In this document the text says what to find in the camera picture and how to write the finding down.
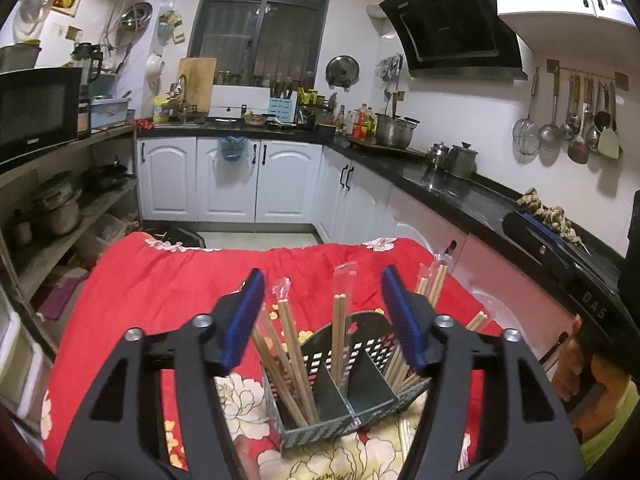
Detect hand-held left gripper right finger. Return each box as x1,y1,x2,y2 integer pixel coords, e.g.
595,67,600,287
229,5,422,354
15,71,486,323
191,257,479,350
381,266,587,480

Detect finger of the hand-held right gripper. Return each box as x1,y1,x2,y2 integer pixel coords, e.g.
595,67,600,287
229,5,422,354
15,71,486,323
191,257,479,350
501,209,582,275

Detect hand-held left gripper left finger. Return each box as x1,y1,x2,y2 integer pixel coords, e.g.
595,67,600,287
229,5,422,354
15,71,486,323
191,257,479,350
55,267,266,480

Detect green plastic utensil holder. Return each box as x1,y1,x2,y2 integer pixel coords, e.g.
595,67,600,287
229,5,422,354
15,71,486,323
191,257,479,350
260,310,433,448

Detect person's right forearm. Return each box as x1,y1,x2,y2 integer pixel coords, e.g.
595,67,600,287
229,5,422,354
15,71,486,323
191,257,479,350
579,355,640,468

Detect person's right hand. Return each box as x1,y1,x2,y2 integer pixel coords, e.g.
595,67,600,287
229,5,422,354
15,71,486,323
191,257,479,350
551,316,602,404

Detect bunch of garlic bulbs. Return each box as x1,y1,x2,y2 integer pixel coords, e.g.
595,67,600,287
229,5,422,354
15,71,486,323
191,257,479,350
516,187,577,242

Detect black kitchen countertop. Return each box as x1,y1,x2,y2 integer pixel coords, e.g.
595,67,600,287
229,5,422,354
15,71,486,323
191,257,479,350
136,117,626,266

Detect dark slotted spatula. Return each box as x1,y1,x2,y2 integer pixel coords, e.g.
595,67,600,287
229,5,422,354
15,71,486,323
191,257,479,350
567,77,589,165

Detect steel skimmer spoon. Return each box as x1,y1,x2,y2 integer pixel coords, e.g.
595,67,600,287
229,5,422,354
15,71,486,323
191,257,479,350
538,72,562,144

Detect red floral tablecloth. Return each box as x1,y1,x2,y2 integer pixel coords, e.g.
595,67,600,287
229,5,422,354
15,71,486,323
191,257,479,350
42,232,506,480

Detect black object on floor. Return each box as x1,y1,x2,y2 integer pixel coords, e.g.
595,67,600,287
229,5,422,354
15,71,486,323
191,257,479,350
159,226,208,251

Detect steel canister with lid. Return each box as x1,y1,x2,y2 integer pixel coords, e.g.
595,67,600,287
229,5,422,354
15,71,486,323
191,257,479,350
449,142,479,181

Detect steel ladle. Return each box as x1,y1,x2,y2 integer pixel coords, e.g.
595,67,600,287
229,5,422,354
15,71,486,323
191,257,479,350
584,80,601,152
559,75,577,141

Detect light green spatula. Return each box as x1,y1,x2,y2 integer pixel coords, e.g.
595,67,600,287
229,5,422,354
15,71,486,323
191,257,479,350
597,82,624,160

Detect small steel kettle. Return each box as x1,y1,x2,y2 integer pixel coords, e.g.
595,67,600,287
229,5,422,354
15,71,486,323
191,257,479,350
426,142,451,172

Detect white lower kitchen cabinets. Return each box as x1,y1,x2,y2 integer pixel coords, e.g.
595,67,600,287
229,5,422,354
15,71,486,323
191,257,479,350
136,135,473,271

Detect blue plastic bag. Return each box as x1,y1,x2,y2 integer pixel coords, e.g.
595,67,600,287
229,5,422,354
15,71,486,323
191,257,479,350
219,135,250,164

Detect large steel stock pot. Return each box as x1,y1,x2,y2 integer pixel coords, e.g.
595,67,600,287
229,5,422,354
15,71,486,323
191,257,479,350
374,112,421,149

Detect black wok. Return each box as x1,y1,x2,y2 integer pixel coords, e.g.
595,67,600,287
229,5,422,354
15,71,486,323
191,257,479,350
81,159,137,192

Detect cluster of condiment bottles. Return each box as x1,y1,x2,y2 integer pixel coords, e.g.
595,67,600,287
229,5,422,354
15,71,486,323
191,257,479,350
334,102,377,142

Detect open kitchen shelf unit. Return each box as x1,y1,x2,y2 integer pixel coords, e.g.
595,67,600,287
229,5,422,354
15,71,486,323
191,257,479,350
0,124,142,356

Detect blue knife block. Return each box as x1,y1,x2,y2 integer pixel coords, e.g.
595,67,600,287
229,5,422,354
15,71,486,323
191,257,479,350
268,77,300,124

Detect steel pot with lid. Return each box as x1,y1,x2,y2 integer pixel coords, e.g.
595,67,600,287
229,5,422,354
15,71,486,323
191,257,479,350
31,171,84,237

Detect white countertop appliance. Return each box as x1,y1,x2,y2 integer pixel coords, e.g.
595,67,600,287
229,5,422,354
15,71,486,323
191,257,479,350
209,85,274,119

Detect black range hood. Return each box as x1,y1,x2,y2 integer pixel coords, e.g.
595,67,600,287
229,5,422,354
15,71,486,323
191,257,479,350
378,0,529,82

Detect clear plastic storage drawers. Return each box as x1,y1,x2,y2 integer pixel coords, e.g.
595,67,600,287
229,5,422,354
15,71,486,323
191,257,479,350
0,297,57,418

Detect kitchen faucet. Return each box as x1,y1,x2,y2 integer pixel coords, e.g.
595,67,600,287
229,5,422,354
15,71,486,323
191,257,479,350
166,74,190,124

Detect wooden cutting board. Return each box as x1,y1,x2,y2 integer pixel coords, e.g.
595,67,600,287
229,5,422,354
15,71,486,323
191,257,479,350
177,57,218,112

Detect light blue plastic box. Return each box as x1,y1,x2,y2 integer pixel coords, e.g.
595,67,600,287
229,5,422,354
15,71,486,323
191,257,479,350
90,97,131,129

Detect hanging pot lid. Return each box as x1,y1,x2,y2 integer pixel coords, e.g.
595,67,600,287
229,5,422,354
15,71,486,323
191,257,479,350
325,55,360,89

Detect white hanging jug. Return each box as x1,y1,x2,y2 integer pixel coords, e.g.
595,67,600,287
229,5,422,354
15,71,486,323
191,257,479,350
144,52,166,84

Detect blender jug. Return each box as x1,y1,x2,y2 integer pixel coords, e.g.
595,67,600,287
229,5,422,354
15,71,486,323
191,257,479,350
72,42,104,99

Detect black microwave oven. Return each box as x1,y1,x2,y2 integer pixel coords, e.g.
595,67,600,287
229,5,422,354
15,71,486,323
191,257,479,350
0,66,84,163

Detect dark framed window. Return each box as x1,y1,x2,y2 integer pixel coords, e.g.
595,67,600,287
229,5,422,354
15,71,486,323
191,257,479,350
186,0,337,87

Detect hanging steel basin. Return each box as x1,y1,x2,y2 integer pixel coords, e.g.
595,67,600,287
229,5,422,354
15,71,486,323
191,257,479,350
119,2,154,31

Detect wire mesh strainer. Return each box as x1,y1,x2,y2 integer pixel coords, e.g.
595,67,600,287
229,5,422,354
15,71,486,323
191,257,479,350
512,67,542,157

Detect wall utensil rail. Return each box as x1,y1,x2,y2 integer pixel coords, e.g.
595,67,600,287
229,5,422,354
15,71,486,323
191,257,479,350
545,59,631,92

